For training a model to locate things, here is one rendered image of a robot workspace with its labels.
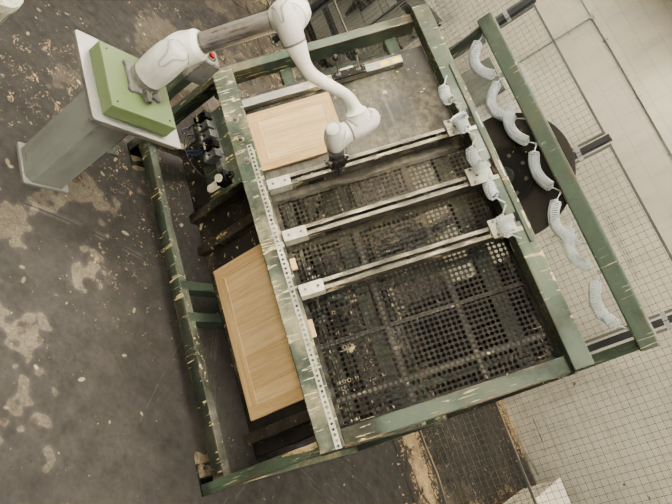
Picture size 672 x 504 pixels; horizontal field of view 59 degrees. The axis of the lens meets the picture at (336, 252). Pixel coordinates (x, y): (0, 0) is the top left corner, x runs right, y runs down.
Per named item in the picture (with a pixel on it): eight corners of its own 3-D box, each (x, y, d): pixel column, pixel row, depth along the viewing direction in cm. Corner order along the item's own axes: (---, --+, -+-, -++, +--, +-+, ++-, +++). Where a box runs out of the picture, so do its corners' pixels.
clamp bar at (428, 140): (267, 183, 322) (259, 161, 299) (473, 121, 329) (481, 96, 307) (271, 199, 318) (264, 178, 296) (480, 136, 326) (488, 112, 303)
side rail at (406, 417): (340, 430, 282) (340, 429, 272) (557, 359, 289) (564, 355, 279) (346, 447, 279) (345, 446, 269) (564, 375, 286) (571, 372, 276)
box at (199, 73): (178, 62, 330) (200, 43, 322) (194, 70, 339) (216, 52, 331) (182, 79, 325) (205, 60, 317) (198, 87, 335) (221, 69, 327)
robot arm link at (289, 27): (305, 40, 253) (311, 32, 264) (288, -2, 245) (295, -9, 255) (278, 50, 258) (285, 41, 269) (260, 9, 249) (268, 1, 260)
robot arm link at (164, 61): (128, 66, 268) (159, 38, 258) (145, 54, 282) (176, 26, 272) (154, 95, 274) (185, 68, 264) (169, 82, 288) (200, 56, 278)
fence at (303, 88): (242, 104, 340) (241, 100, 336) (400, 59, 346) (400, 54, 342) (244, 111, 338) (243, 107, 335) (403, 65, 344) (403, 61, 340)
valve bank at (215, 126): (173, 119, 334) (203, 96, 323) (192, 127, 346) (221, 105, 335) (193, 196, 317) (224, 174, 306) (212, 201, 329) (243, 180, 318)
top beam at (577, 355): (409, 19, 355) (410, 6, 346) (425, 14, 356) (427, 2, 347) (568, 374, 280) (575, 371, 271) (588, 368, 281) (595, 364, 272)
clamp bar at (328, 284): (298, 286, 301) (292, 271, 279) (517, 218, 308) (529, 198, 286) (303, 304, 298) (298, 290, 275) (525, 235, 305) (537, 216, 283)
